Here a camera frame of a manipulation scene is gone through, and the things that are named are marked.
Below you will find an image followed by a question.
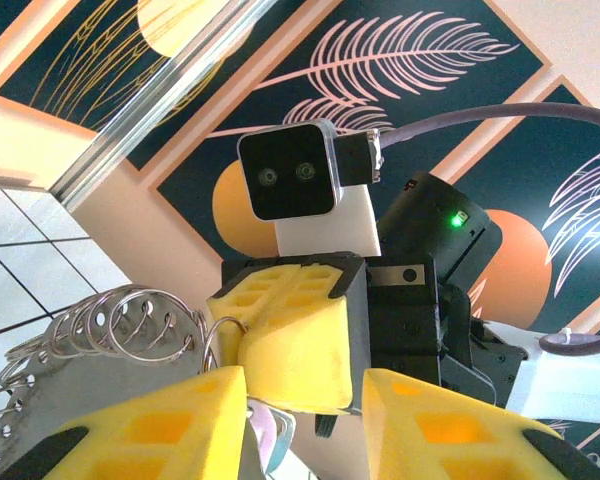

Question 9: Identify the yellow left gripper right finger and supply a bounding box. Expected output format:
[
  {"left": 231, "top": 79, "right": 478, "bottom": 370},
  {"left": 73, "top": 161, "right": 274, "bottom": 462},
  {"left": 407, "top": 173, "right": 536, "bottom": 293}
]
[{"left": 361, "top": 367, "right": 600, "bottom": 480}]

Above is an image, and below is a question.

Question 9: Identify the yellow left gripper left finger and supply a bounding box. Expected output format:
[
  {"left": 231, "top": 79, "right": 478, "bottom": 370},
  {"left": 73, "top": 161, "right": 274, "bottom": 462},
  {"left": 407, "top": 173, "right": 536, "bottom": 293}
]
[{"left": 43, "top": 364, "right": 250, "bottom": 480}]

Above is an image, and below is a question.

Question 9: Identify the silver split key ring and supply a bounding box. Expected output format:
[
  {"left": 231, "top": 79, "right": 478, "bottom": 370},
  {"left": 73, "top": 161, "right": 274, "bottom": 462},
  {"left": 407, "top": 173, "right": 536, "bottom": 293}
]
[
  {"left": 198, "top": 316, "right": 250, "bottom": 376},
  {"left": 107, "top": 286, "right": 184, "bottom": 359},
  {"left": 86, "top": 289, "right": 154, "bottom": 357},
  {"left": 63, "top": 294, "right": 131, "bottom": 354},
  {"left": 152, "top": 298, "right": 212, "bottom": 362}
]

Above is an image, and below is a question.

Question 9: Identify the aluminium corner post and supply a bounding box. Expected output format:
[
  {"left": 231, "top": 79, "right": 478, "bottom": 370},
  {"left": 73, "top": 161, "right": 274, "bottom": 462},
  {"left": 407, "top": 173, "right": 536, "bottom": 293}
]
[{"left": 47, "top": 0, "right": 301, "bottom": 211}]

